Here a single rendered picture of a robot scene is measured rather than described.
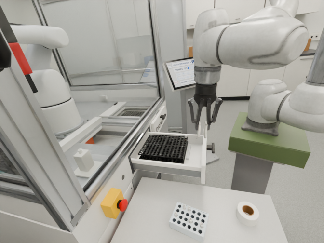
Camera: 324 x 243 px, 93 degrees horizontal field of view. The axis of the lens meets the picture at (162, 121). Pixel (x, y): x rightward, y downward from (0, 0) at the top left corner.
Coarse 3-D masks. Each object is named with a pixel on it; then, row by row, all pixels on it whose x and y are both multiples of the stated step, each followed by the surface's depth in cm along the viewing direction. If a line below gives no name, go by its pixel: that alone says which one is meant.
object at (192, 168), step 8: (144, 136) 90; (192, 136) 85; (200, 136) 84; (192, 144) 87; (200, 144) 86; (136, 152) 81; (192, 152) 81; (200, 152) 80; (136, 160) 72; (144, 160) 71; (192, 160) 76; (200, 160) 75; (136, 168) 74; (144, 168) 72; (152, 168) 71; (160, 168) 69; (168, 168) 68; (176, 168) 67; (184, 168) 66; (192, 168) 65; (200, 168) 63; (192, 176) 66; (200, 176) 65
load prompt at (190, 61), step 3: (189, 60) 156; (192, 60) 156; (171, 63) 150; (174, 63) 150; (177, 63) 151; (180, 63) 152; (183, 63) 153; (186, 63) 154; (189, 63) 155; (192, 63) 155; (174, 66) 149; (177, 66) 150; (180, 66) 151
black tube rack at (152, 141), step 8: (152, 136) 87; (160, 136) 86; (168, 136) 85; (176, 136) 85; (184, 136) 84; (144, 144) 81; (152, 144) 80; (160, 144) 80; (168, 144) 79; (176, 144) 78; (144, 152) 75; (152, 152) 74; (160, 152) 74; (168, 152) 73; (176, 152) 72; (152, 160) 74; (160, 160) 73; (168, 160) 73; (176, 160) 72; (184, 160) 73
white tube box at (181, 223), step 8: (176, 208) 59; (192, 208) 59; (184, 216) 56; (192, 216) 57; (200, 216) 56; (208, 216) 56; (176, 224) 54; (184, 224) 55; (192, 224) 54; (184, 232) 54; (192, 232) 51; (200, 232) 53; (200, 240) 51
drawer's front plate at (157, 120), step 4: (164, 108) 118; (160, 112) 108; (164, 112) 119; (156, 116) 104; (156, 120) 100; (160, 120) 108; (164, 120) 119; (152, 124) 96; (156, 124) 100; (160, 124) 109; (152, 128) 97; (160, 128) 109
